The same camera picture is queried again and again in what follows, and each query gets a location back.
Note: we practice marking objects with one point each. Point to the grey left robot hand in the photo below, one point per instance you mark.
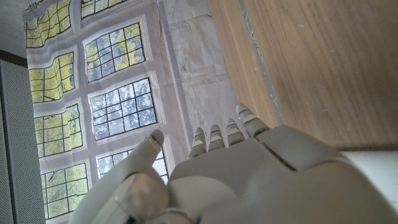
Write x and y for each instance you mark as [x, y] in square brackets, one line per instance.
[255, 186]

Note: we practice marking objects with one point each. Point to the printed window backdrop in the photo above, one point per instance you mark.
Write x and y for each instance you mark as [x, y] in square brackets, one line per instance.
[118, 102]

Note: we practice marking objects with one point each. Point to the dark perforated panel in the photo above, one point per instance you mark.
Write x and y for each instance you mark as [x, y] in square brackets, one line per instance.
[18, 140]

